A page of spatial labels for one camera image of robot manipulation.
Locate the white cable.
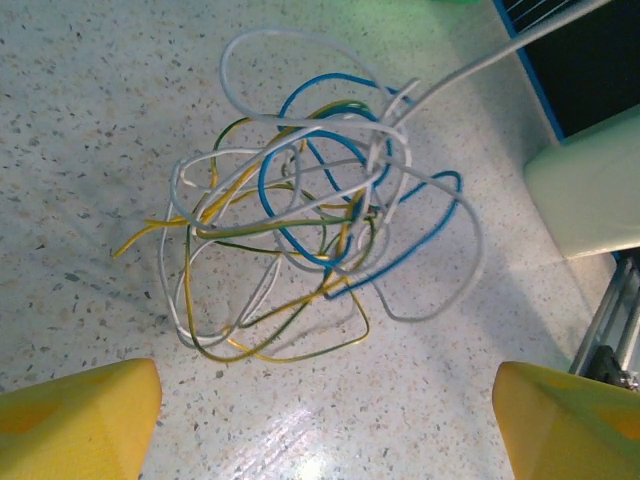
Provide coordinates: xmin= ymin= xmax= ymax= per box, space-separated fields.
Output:
xmin=158 ymin=79 xmax=421 ymax=349
xmin=219 ymin=0 xmax=614 ymax=324

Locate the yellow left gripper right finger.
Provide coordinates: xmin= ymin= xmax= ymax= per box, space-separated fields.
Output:
xmin=491 ymin=361 xmax=640 ymax=480

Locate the green yellow striped cable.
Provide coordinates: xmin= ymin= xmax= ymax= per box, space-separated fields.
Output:
xmin=184 ymin=102 xmax=376 ymax=361

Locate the blue cable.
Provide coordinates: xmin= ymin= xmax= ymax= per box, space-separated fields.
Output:
xmin=257 ymin=72 xmax=419 ymax=274
xmin=323 ymin=169 xmax=462 ymax=301

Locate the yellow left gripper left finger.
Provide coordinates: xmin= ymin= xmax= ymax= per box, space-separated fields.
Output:
xmin=0 ymin=357 xmax=163 ymax=480

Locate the aluminium frame rail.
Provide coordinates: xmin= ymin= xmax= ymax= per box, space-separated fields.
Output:
xmin=568 ymin=252 xmax=640 ymax=396

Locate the orange white desk organizer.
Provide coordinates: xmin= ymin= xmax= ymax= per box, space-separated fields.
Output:
xmin=523 ymin=103 xmax=640 ymax=259

